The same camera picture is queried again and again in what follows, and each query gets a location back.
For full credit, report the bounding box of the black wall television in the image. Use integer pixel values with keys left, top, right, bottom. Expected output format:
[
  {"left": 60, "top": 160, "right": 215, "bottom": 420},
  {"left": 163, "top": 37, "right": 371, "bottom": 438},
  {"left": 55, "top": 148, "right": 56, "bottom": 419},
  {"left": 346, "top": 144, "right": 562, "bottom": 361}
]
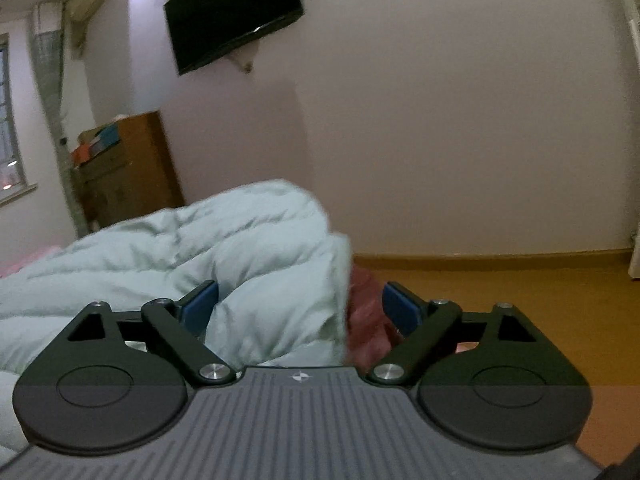
[{"left": 164, "top": 0, "right": 305, "bottom": 77}]

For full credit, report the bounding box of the cardboard box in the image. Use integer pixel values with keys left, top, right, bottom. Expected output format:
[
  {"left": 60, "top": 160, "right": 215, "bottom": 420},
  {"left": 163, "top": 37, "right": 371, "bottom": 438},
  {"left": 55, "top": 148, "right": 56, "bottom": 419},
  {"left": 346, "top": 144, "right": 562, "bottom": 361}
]
[{"left": 77, "top": 119, "right": 122, "bottom": 145}]

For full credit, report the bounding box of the barred window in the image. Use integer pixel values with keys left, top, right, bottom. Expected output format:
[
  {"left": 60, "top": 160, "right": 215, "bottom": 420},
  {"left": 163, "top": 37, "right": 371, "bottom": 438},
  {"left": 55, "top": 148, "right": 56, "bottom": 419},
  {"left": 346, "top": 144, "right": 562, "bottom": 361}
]
[{"left": 0, "top": 32, "right": 38, "bottom": 208}]

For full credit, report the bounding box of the teal box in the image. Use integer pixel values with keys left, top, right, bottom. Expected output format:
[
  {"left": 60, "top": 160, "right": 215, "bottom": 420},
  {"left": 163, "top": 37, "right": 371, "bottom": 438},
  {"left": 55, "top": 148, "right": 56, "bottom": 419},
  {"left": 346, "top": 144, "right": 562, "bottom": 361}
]
[{"left": 90, "top": 127, "right": 122, "bottom": 155}]

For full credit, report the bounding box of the checked curtain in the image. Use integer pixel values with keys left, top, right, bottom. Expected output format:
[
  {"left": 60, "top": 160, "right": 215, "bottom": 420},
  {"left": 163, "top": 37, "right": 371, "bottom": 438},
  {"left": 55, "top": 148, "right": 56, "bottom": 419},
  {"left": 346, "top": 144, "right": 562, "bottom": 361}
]
[{"left": 27, "top": 2, "right": 88, "bottom": 241}]

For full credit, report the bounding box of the wooden cabinet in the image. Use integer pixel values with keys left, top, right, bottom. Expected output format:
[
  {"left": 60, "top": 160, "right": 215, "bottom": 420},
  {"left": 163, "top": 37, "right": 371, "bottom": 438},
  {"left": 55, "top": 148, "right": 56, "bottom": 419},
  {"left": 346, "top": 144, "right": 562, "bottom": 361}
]
[{"left": 77, "top": 110, "right": 186, "bottom": 233}]

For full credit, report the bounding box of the white door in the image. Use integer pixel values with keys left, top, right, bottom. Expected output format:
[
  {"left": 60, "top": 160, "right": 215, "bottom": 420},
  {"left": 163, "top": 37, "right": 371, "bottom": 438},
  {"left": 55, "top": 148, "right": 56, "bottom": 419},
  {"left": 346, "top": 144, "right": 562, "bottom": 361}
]
[{"left": 605, "top": 0, "right": 640, "bottom": 281}]

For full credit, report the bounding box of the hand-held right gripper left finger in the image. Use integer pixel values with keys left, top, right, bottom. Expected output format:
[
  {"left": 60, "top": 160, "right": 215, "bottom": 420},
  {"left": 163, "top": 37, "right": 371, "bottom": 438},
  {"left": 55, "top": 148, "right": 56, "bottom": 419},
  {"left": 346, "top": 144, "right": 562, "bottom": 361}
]
[{"left": 65, "top": 280, "right": 236, "bottom": 386}]

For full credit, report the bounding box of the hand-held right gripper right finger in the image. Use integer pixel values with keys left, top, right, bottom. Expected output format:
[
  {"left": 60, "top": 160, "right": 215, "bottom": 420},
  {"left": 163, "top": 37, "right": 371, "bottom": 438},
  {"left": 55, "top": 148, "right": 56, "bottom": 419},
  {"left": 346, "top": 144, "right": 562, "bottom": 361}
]
[{"left": 370, "top": 282, "right": 538, "bottom": 387}]

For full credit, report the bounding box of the pink bed sheet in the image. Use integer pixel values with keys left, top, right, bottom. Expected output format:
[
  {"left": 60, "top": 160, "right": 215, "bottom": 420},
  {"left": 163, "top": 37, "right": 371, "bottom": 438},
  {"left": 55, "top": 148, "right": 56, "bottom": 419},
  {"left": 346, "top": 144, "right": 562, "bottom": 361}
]
[{"left": 0, "top": 244, "right": 401, "bottom": 367}]

